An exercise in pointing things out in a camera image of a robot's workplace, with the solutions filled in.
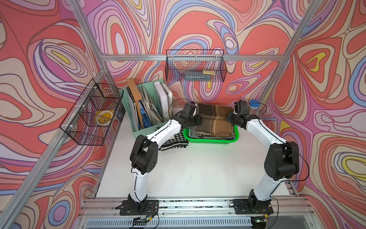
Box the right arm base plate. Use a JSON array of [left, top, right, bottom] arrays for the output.
[[233, 197, 274, 215]]

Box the grey navy plaid scarf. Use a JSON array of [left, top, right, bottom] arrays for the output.
[[188, 130, 235, 140]]

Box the black wire basket back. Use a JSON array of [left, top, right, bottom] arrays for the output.
[[165, 48, 227, 82]]

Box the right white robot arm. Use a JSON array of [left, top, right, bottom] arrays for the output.
[[226, 100, 300, 212]]

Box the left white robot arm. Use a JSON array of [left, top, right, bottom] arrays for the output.
[[128, 102, 202, 210]]

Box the green plastic basket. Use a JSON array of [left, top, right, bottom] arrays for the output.
[[183, 126, 239, 145]]

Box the blue folder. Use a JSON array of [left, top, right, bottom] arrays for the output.
[[140, 108, 152, 128]]

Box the clear tube blue cap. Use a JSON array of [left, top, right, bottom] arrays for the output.
[[249, 99, 261, 109]]

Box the mint green file organizer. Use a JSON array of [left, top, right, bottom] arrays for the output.
[[122, 79, 173, 137]]

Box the aluminium rail frame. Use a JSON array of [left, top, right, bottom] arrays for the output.
[[72, 196, 324, 229]]

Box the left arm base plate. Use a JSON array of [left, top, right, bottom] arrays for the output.
[[115, 200, 159, 216]]

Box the yellow tape roll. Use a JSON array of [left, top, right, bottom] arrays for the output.
[[95, 110, 113, 126]]

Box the black wire basket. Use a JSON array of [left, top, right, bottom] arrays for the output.
[[165, 48, 227, 82], [60, 79, 125, 146]]

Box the black wire basket left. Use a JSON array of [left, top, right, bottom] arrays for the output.
[[60, 79, 125, 146]]

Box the brown plaid scarf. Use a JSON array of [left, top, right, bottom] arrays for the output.
[[193, 104, 234, 138]]

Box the black white houndstooth scarf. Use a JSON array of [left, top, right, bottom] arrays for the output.
[[159, 132, 189, 151]]

